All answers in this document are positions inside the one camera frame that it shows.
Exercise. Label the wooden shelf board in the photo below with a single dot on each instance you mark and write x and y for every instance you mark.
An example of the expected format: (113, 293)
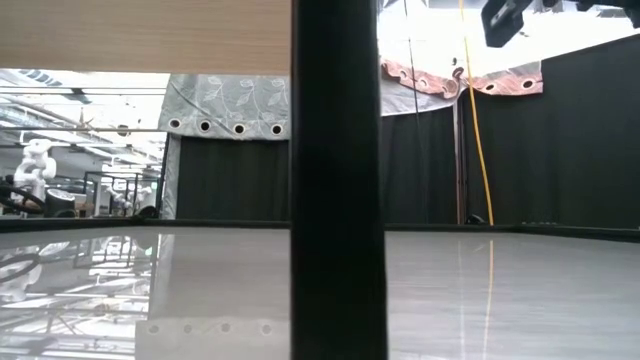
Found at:
(140, 35)

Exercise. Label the grey leaf-print curtain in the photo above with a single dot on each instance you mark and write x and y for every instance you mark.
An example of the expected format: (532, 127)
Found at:
(225, 100)

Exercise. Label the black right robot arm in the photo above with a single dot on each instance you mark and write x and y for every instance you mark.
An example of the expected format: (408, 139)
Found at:
(615, 6)

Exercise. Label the black shelf side panel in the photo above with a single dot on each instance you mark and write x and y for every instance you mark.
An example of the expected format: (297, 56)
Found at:
(337, 175)

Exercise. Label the black curtain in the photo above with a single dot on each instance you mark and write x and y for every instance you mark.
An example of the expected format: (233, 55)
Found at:
(575, 140)
(230, 175)

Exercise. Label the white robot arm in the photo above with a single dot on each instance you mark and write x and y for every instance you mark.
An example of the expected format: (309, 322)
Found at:
(119, 196)
(35, 167)

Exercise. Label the white curtain with pink hem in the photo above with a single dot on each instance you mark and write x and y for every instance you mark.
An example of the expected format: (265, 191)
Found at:
(435, 82)

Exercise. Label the black office chair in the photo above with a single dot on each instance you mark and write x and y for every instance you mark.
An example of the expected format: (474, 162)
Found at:
(60, 202)

